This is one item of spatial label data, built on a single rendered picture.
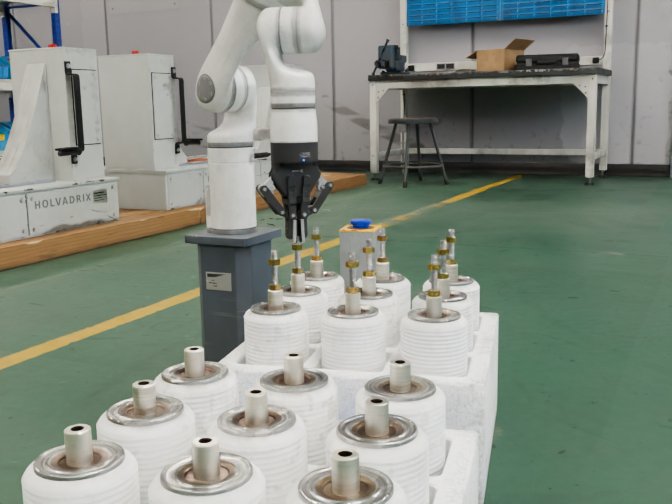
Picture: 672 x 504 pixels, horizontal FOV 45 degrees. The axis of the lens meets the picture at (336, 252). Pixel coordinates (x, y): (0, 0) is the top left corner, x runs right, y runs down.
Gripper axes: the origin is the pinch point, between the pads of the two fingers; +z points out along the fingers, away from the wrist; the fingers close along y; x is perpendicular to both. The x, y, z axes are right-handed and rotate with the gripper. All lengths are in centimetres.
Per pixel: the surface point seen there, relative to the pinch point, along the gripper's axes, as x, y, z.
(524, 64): 343, 309, -45
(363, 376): -24.1, -0.3, 17.2
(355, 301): -17.7, 1.8, 8.2
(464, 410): -33.1, 10.3, 21.0
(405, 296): -2.4, 18.7, 12.6
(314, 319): -4.7, 0.8, 13.8
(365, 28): 493, 264, -81
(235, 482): -62, -31, 10
